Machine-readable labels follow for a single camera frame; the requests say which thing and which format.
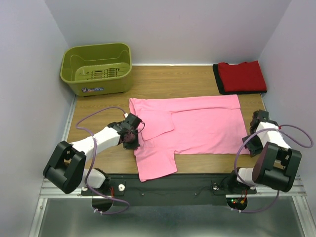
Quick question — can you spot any pink t shirt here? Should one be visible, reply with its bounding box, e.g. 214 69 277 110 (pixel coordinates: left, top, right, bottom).
129 95 249 182

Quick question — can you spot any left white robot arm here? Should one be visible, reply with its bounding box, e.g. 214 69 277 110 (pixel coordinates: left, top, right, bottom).
43 114 145 194

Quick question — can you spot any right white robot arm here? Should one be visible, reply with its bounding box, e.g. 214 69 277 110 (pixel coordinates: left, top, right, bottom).
227 110 302 193

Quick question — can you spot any folded red t shirt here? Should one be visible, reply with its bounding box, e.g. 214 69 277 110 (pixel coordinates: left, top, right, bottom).
217 61 267 92

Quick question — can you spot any green plastic basket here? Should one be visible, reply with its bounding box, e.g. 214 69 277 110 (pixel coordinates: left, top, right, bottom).
60 43 133 97

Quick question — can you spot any folded black t shirt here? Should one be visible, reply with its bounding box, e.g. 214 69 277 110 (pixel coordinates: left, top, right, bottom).
212 63 268 96

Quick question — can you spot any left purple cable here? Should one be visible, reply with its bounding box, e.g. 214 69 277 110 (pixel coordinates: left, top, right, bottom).
75 106 130 215

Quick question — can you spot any purple cable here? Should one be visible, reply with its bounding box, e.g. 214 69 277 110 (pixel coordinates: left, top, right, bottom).
75 106 130 215
230 124 314 213

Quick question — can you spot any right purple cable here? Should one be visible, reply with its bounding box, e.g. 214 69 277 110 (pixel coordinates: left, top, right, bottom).
230 124 314 213

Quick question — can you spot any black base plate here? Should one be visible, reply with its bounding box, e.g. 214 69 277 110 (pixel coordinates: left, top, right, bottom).
49 173 257 207

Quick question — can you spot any aluminium frame rail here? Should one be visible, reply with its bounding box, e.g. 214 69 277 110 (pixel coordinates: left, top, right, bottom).
27 96 309 237

